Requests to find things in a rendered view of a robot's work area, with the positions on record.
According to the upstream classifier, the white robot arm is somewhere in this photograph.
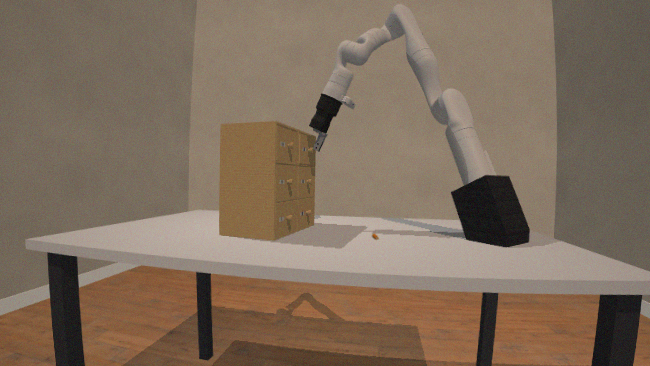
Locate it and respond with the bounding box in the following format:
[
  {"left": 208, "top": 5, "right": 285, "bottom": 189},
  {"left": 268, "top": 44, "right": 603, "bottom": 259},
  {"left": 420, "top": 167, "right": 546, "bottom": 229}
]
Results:
[{"left": 329, "top": 4, "right": 496, "bottom": 185}]

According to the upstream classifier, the brown wooden drawer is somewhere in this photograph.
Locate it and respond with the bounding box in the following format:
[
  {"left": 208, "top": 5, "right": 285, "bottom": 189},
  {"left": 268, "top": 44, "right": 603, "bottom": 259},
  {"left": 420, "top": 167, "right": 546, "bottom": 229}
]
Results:
[
  {"left": 275, "top": 164, "right": 298, "bottom": 199},
  {"left": 298, "top": 167, "right": 315, "bottom": 197},
  {"left": 276, "top": 125, "right": 298, "bottom": 163},
  {"left": 299, "top": 133, "right": 316, "bottom": 165},
  {"left": 275, "top": 200, "right": 297, "bottom": 238},
  {"left": 298, "top": 197, "right": 314, "bottom": 229}
]

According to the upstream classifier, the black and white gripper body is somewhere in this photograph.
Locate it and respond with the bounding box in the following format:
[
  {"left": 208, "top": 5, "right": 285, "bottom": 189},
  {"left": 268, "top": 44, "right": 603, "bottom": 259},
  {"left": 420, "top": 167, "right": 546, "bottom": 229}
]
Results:
[{"left": 309, "top": 81, "right": 355, "bottom": 133}]

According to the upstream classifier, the small tan wooden chest of drawers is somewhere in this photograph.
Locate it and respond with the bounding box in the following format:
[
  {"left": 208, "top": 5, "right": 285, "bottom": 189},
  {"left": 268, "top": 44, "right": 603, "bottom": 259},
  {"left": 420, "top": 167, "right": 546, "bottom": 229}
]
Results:
[{"left": 219, "top": 121, "right": 316, "bottom": 241}]

